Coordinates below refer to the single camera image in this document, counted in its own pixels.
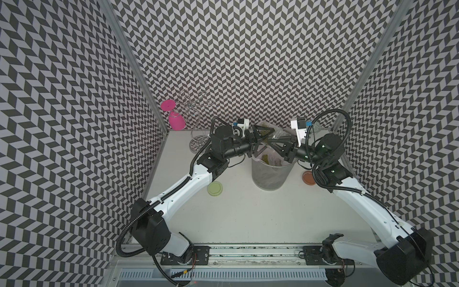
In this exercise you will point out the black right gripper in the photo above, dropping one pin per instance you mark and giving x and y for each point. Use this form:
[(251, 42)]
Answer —
[(288, 156)]

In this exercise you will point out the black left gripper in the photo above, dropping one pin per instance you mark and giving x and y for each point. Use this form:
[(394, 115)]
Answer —
[(253, 142)]

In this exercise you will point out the grey mesh waste bin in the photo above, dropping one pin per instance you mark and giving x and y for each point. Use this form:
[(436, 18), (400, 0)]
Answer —
[(270, 178)]

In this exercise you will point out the orange jar lid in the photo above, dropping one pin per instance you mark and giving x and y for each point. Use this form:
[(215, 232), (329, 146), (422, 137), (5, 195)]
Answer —
[(307, 178)]

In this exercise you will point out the light green jar lid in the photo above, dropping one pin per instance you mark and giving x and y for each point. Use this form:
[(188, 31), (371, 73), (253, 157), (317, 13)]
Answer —
[(215, 189)]

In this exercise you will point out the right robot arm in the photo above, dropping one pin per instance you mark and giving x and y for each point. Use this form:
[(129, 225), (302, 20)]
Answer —
[(403, 252)]

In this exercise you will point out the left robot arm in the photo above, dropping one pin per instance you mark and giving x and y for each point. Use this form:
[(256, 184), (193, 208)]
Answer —
[(147, 230)]

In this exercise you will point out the mung beans pile in bin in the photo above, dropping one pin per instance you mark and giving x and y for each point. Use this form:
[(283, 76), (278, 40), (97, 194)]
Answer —
[(265, 159)]

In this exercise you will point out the clear plastic bin liner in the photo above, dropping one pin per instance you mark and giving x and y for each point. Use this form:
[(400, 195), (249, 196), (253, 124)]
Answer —
[(275, 159)]

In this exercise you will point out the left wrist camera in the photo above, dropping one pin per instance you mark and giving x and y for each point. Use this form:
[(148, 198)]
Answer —
[(240, 126)]

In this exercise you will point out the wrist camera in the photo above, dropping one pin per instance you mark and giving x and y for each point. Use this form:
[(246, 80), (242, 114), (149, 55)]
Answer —
[(240, 126), (301, 125)]

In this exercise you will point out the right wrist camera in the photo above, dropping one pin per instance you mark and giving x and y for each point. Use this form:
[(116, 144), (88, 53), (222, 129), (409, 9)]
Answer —
[(301, 125)]

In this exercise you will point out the wire stand with pink discs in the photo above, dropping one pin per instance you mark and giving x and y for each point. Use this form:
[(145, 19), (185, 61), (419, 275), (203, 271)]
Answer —
[(186, 112)]

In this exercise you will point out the aluminium corner frame post right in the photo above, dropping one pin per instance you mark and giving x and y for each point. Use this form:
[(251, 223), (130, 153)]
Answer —
[(400, 12)]

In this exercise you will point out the aluminium corner frame post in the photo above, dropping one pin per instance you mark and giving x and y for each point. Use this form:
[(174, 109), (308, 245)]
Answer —
[(111, 18), (400, 12)]

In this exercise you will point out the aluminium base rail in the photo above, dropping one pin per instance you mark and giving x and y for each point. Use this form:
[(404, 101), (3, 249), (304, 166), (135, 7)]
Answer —
[(242, 265)]

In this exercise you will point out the aluminium corner frame post left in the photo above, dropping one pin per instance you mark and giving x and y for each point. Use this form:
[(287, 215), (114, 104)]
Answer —
[(111, 18)]

